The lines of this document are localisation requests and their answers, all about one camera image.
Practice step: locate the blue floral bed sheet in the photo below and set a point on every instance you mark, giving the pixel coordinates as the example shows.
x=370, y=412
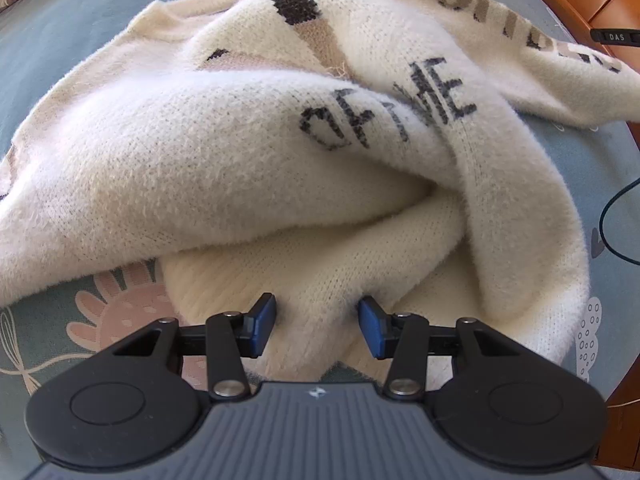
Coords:
x=42, y=335

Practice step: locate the cream knit sweater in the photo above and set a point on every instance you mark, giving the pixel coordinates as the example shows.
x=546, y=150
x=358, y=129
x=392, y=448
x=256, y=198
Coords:
x=324, y=150

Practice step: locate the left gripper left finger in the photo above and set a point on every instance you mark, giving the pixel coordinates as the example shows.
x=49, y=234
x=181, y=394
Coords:
x=232, y=336

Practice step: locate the orange wooden headboard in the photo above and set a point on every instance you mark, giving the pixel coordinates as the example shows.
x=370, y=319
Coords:
x=620, y=444

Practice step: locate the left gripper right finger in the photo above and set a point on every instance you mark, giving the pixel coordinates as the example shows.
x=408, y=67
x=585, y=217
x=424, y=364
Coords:
x=401, y=338

